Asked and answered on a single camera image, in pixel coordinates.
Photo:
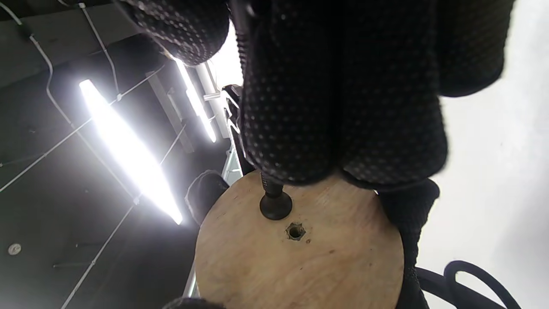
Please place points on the person's right hand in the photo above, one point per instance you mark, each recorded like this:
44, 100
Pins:
343, 86

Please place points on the black metal clamp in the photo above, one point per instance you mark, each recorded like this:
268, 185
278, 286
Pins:
274, 201

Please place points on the long ceiling light tube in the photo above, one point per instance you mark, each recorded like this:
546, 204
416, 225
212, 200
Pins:
128, 150
195, 98

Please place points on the person's left hand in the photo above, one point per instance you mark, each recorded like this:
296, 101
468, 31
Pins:
407, 214

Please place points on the round wooden disc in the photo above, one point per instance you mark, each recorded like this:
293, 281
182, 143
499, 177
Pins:
300, 257

